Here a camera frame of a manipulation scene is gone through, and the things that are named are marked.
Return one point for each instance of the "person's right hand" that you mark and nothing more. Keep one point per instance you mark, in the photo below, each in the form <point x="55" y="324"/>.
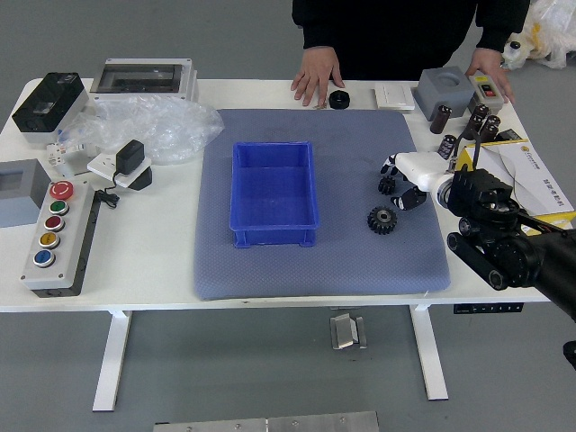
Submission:
<point x="317" y="72"/>

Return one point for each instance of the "person's left hand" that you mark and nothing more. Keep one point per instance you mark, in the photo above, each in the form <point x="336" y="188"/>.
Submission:
<point x="488" y="67"/>

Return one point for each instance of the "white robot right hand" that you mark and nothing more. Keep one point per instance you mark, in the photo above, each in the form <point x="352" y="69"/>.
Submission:
<point x="420" y="168"/>

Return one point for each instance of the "small black gear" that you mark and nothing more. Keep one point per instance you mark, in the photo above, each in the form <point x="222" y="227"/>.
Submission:
<point x="386" y="186"/>

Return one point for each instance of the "big black gear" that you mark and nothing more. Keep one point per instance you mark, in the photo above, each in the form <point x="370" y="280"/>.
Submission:
<point x="375" y="222"/>

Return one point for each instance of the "blue plastic box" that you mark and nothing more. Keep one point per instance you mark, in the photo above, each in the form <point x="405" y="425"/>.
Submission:
<point x="274" y="198"/>

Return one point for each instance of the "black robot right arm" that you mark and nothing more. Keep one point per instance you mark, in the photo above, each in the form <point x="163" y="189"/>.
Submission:
<point x="508" y="252"/>

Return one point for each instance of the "person's left forearm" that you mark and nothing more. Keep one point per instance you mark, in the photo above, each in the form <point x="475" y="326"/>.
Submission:
<point x="501" y="24"/>

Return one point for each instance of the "person's right forearm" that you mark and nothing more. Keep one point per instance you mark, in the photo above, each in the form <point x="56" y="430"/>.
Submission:
<point x="315" y="24"/>

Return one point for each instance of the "grey push-button control box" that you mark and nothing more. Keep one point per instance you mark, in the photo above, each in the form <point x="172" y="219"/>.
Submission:
<point x="67" y="234"/>

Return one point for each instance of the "small grey box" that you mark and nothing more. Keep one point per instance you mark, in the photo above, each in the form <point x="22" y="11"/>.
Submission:
<point x="27" y="207"/>

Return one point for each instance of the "white bottle with black cap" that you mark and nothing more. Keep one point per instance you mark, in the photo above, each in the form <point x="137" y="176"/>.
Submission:
<point x="515" y="56"/>

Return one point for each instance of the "black capacitor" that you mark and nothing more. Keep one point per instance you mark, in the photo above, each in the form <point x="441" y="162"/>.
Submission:
<point x="445" y="147"/>

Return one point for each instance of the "black round knob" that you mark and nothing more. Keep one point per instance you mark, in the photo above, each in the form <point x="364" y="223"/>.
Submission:
<point x="334" y="101"/>

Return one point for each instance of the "grey block with round hole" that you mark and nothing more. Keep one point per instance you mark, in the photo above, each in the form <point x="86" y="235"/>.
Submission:
<point x="432" y="96"/>

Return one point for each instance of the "small black flat device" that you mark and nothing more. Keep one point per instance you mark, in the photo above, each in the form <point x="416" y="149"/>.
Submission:
<point x="510" y="136"/>

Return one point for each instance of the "plush toys in plastic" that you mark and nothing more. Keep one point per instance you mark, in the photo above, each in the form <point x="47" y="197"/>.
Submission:
<point x="553" y="31"/>

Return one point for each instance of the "person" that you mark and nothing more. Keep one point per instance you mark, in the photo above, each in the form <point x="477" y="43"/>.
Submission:
<point x="396" y="36"/>

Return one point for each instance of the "grey-blue mat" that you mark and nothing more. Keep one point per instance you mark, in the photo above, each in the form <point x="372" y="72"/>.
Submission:
<point x="351" y="261"/>

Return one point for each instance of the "yellow and white carton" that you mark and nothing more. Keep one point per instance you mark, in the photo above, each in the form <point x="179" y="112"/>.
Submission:
<point x="540" y="180"/>

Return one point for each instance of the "black table height controller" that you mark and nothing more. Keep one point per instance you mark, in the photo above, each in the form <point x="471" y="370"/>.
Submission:
<point x="488" y="308"/>

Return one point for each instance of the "clear plastic bag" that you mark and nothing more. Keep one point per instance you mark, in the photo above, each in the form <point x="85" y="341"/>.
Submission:
<point x="157" y="121"/>

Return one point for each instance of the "white table leg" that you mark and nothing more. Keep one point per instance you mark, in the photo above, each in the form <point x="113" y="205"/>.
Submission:
<point x="432" y="360"/>
<point x="112" y="360"/>

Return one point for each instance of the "small black block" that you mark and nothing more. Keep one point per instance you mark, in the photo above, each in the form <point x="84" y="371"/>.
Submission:
<point x="143" y="180"/>

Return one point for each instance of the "black power adapter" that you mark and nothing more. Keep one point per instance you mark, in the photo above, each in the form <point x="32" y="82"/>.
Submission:
<point x="129" y="155"/>

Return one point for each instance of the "white terminal connector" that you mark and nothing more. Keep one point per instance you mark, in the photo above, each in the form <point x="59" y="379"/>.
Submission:
<point x="56" y="155"/>

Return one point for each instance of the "grey metal plate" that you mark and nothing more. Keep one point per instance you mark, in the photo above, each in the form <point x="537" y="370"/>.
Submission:
<point x="270" y="424"/>

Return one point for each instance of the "grey two-button switch box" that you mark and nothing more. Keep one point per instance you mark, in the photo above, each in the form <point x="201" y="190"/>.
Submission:
<point x="486" y="92"/>

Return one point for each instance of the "white wall switch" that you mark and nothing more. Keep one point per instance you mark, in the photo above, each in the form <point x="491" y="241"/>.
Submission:
<point x="396" y="95"/>

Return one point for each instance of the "metal floor bracket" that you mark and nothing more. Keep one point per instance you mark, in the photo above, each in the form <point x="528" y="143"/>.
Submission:
<point x="343" y="332"/>

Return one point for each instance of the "grey enclosure with clear window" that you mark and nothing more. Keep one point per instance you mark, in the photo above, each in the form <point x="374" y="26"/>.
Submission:
<point x="135" y="76"/>

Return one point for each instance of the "black-lidded grey enclosure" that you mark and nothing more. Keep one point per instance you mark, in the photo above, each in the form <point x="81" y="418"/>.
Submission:
<point x="45" y="105"/>

